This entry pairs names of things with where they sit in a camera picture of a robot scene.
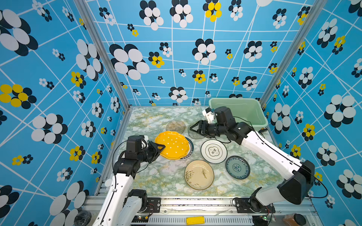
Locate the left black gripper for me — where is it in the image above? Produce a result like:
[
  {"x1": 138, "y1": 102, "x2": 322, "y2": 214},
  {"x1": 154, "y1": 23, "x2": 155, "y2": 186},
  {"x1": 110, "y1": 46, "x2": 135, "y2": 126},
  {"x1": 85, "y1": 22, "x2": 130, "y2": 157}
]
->
[{"x1": 138, "y1": 140, "x2": 166, "y2": 163}]

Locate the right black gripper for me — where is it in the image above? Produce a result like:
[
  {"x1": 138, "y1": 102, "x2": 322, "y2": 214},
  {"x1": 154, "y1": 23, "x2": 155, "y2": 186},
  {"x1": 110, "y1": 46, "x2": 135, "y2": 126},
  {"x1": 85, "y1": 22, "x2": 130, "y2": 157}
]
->
[{"x1": 190, "y1": 121, "x2": 228, "y2": 138}]

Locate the greenish clear glass plate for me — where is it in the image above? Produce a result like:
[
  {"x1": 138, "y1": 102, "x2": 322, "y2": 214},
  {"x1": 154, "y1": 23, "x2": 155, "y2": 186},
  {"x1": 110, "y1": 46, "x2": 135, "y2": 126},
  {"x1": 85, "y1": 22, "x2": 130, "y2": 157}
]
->
[{"x1": 188, "y1": 126, "x2": 206, "y2": 139}]

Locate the green rimmed white plate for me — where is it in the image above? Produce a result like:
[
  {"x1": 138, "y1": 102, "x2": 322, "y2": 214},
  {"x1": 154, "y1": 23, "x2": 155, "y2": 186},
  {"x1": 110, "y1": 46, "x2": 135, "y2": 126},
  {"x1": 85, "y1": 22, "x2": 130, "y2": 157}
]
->
[{"x1": 180, "y1": 137, "x2": 194, "y2": 160}]

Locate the yellow polka dot plate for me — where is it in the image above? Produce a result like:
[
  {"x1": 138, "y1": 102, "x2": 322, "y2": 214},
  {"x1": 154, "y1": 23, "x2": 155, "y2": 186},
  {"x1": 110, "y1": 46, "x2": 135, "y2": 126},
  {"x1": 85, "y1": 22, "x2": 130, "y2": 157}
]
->
[{"x1": 155, "y1": 131, "x2": 189, "y2": 160}]

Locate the white black rimmed plate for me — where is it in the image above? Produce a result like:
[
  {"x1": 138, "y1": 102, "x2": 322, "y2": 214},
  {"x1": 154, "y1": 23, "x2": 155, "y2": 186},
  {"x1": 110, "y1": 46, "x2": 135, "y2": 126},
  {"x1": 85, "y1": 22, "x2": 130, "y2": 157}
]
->
[{"x1": 201, "y1": 140, "x2": 228, "y2": 164}]

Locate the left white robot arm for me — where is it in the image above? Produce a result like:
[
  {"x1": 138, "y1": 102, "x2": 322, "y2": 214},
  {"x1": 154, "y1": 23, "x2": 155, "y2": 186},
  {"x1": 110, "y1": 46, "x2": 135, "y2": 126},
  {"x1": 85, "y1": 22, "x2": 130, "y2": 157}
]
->
[{"x1": 93, "y1": 135, "x2": 166, "y2": 226}]

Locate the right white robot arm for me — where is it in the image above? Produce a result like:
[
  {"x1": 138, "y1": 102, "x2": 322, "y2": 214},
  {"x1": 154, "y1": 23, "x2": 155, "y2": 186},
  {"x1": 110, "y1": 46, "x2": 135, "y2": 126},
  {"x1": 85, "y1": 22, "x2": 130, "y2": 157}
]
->
[{"x1": 190, "y1": 106, "x2": 315, "y2": 212}]

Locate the light green plastic bin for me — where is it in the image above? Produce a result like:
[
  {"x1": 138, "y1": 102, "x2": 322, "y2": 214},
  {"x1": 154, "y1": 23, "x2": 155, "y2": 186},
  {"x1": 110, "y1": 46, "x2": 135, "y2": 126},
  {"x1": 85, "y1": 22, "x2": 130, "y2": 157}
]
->
[{"x1": 209, "y1": 98, "x2": 268, "y2": 131}]

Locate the brownish clear glass plate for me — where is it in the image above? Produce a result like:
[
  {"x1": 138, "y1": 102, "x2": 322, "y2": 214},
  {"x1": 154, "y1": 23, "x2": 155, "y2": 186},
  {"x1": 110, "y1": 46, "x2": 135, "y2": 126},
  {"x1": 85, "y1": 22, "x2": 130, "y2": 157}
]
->
[{"x1": 166, "y1": 121, "x2": 186, "y2": 134}]

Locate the beige bamboo pattern plate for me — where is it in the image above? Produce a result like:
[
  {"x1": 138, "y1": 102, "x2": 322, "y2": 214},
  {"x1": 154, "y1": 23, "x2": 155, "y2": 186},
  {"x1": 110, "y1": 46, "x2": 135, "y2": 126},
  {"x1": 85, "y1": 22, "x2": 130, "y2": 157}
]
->
[{"x1": 184, "y1": 160, "x2": 215, "y2": 190}]

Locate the blue patterned plate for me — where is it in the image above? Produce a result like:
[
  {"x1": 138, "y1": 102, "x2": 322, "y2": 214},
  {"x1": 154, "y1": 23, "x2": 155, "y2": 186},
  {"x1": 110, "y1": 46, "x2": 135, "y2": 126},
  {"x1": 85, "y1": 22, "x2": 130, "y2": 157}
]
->
[{"x1": 225, "y1": 155, "x2": 251, "y2": 179}]

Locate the small black orange device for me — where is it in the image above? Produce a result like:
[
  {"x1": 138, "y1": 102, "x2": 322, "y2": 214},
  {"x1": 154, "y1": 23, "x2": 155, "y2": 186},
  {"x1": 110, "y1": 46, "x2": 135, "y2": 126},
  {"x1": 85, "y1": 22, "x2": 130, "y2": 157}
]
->
[{"x1": 258, "y1": 128, "x2": 268, "y2": 133}]

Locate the clear glass lid jar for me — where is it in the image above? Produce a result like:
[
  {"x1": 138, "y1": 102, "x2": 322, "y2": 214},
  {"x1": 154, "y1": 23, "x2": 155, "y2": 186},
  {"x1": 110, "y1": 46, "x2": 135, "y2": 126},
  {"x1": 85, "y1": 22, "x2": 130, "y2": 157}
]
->
[{"x1": 74, "y1": 211, "x2": 92, "y2": 226}]

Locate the brown jar black lid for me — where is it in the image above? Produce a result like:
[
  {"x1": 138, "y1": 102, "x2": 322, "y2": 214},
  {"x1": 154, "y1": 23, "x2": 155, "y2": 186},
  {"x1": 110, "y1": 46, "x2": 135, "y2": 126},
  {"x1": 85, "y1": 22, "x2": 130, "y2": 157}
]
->
[{"x1": 282, "y1": 213, "x2": 306, "y2": 226}]

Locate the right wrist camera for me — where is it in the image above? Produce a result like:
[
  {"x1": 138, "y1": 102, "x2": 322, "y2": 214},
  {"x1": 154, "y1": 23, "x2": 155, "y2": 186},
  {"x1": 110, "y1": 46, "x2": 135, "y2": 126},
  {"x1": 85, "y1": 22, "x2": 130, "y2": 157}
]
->
[{"x1": 202, "y1": 107, "x2": 216, "y2": 124}]

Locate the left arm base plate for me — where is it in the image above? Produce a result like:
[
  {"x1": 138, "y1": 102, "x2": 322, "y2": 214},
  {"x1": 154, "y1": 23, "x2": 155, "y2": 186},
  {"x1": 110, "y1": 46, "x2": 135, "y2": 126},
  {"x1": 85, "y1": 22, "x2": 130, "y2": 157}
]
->
[{"x1": 121, "y1": 196, "x2": 161, "y2": 214}]

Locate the aluminium front rail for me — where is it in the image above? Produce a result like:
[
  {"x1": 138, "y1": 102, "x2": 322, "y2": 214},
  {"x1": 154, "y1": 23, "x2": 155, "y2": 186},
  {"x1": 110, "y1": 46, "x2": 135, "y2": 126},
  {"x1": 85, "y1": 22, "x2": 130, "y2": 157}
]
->
[{"x1": 131, "y1": 196, "x2": 322, "y2": 226}]

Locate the yellow tag on rail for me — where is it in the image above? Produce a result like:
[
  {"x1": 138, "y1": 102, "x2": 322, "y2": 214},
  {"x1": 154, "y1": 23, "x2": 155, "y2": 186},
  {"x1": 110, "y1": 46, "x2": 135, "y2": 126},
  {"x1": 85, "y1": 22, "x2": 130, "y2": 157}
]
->
[{"x1": 186, "y1": 217, "x2": 206, "y2": 226}]

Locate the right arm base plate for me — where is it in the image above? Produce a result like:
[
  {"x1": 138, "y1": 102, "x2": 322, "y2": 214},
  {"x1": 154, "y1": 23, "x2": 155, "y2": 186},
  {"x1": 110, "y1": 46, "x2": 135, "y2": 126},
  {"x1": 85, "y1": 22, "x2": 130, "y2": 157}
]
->
[{"x1": 232, "y1": 197, "x2": 276, "y2": 214}]

